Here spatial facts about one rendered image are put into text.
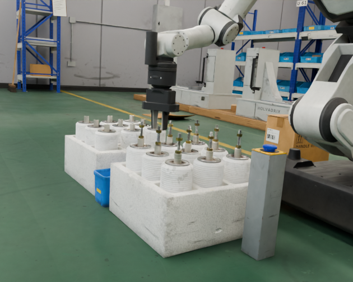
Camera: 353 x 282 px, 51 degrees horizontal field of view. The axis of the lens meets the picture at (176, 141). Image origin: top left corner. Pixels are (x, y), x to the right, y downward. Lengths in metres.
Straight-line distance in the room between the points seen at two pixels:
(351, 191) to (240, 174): 0.35
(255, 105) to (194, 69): 4.92
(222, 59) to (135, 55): 3.63
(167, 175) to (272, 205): 0.31
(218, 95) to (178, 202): 3.60
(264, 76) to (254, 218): 3.02
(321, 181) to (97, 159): 0.83
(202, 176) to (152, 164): 0.16
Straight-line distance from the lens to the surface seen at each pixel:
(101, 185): 1.41
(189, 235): 1.10
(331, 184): 1.34
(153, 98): 1.14
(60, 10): 6.74
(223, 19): 1.30
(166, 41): 1.11
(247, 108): 3.94
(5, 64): 7.27
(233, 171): 1.20
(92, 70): 7.60
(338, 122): 1.22
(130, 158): 1.26
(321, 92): 1.28
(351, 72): 1.31
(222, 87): 4.60
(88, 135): 1.64
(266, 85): 3.99
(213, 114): 4.27
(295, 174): 1.42
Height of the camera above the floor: 0.52
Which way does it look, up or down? 11 degrees down
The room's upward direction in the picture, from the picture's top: 4 degrees clockwise
